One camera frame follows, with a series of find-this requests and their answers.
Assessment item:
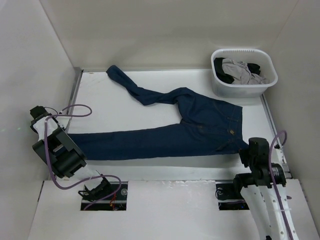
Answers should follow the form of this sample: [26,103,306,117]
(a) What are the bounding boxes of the dark blue denim trousers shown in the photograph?
[69,65,249,161]

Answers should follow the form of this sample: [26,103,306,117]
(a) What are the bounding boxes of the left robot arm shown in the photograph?
[30,105,88,179]

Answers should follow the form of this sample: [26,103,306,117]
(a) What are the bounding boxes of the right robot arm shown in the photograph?
[231,137,299,240]

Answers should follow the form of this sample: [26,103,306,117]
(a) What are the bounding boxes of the grey garment in basket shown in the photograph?
[221,58,270,85]

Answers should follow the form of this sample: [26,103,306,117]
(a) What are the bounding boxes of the white plastic laundry basket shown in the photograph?
[210,48,278,98]

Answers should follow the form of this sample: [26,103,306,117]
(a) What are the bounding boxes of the black garment in basket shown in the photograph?
[213,57,262,84]

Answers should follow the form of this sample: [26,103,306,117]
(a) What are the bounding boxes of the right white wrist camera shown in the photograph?
[271,143,287,165]

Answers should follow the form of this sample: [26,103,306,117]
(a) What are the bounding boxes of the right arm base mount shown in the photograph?
[215,181,249,211]

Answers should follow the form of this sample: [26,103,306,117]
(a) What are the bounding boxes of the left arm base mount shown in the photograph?
[78,181,128,211]

